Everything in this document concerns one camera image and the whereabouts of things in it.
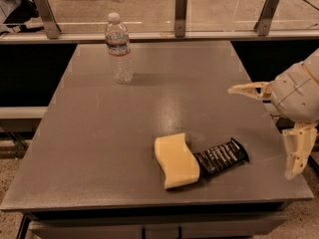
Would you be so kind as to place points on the grey table cabinet base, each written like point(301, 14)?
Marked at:
point(217, 221)

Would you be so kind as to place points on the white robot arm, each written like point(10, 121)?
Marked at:
point(295, 96)

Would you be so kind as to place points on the left metal bracket post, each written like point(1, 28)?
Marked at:
point(50, 25)

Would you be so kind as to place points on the middle metal bracket post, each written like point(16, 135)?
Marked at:
point(180, 10)

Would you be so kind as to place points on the right metal bracket post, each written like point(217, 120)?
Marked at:
point(263, 24)

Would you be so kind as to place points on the metal bracket post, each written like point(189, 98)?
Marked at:
point(50, 25)
point(180, 10)
point(263, 24)

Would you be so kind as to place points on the dark object top left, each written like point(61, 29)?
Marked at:
point(15, 13)

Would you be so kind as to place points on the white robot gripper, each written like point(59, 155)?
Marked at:
point(296, 95)

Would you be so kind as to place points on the clear plastic water bottle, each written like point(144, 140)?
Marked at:
point(118, 43)

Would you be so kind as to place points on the yellow wavy sponge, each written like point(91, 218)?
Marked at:
point(177, 162)

